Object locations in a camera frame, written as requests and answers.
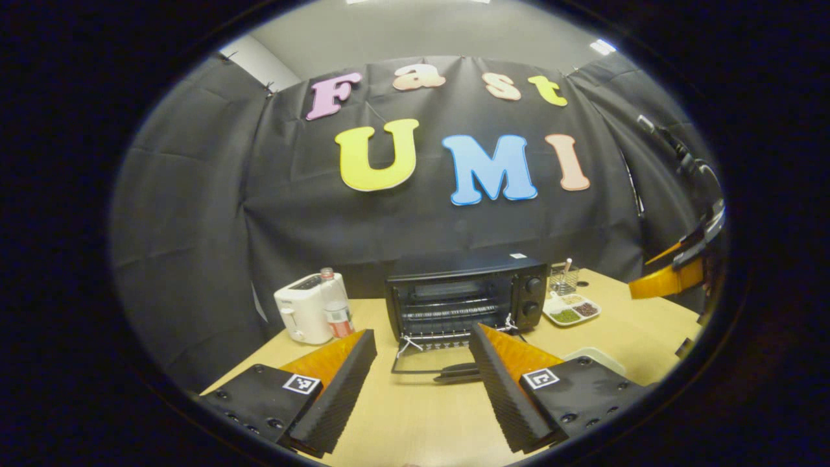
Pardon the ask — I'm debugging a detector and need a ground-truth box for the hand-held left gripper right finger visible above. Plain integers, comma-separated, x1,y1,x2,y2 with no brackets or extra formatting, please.
468,322,649,455

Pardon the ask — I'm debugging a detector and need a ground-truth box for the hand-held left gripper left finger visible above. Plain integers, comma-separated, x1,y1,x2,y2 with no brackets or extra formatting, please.
195,329,378,457

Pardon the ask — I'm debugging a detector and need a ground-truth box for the pale square plate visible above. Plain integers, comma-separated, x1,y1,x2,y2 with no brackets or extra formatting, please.
563,347,626,378

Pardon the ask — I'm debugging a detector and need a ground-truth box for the black electric oven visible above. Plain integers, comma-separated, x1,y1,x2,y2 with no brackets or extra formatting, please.
385,253,552,385

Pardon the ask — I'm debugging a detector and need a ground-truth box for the clear bottle with red label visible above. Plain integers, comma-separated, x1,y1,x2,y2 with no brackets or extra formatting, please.
320,267,355,339

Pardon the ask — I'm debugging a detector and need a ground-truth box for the white toaster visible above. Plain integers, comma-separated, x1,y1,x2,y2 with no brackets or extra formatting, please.
274,272,351,345

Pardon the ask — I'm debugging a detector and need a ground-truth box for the white divided dish of beans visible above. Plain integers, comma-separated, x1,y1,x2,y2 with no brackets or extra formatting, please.
542,292,602,327

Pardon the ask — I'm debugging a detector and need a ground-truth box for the black backdrop cloth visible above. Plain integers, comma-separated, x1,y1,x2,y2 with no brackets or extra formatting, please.
109,52,714,393

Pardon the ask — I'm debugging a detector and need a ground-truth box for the clear wire-frame holder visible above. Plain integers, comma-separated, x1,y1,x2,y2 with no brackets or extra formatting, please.
548,258,580,296

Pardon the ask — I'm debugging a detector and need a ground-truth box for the black cable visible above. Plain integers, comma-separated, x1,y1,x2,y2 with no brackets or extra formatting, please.
635,114,724,203

